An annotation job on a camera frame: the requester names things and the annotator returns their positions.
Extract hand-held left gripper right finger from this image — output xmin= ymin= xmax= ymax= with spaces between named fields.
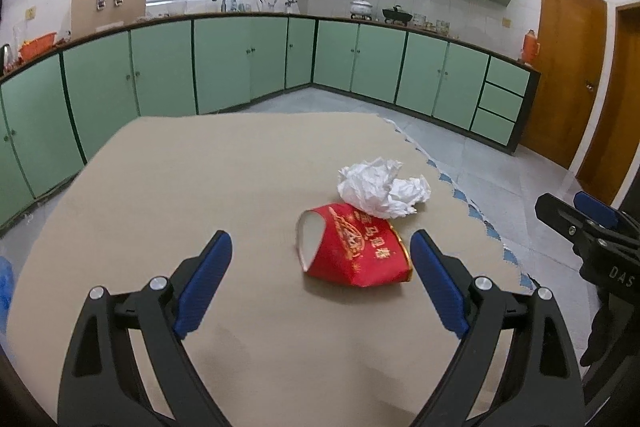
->
xmin=409 ymin=229 xmax=586 ymax=427

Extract wooden door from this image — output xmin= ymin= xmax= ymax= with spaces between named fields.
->
xmin=517 ymin=0 xmax=609 ymax=171
xmin=574 ymin=1 xmax=640 ymax=208

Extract person's right hand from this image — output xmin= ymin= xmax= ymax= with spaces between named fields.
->
xmin=580 ymin=289 xmax=640 ymax=367

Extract white tissue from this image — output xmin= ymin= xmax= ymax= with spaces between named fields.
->
xmin=337 ymin=158 xmax=432 ymax=221

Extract green base cabinets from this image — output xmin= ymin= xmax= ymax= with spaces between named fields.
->
xmin=0 ymin=13 xmax=542 ymax=234

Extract red paper cup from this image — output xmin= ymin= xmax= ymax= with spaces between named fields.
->
xmin=297 ymin=201 xmax=414 ymax=289

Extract black wok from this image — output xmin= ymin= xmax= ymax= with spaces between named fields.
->
xmin=382 ymin=5 xmax=414 ymax=26

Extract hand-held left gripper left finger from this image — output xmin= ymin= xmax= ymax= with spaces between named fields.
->
xmin=57 ymin=229 xmax=234 ymax=427

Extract orange plastic basin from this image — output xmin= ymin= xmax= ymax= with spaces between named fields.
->
xmin=18 ymin=32 xmax=57 ymax=60

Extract row of glass cups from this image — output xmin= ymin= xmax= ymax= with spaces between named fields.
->
xmin=412 ymin=14 xmax=451 ymax=33

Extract orange thermos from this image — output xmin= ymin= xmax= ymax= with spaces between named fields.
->
xmin=520 ymin=28 xmax=542 ymax=66

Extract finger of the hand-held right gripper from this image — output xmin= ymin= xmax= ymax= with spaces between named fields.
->
xmin=534 ymin=192 xmax=599 ymax=249
xmin=573 ymin=191 xmax=632 ymax=231

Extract blue plastic object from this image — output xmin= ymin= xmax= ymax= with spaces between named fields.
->
xmin=0 ymin=255 xmax=14 ymax=326

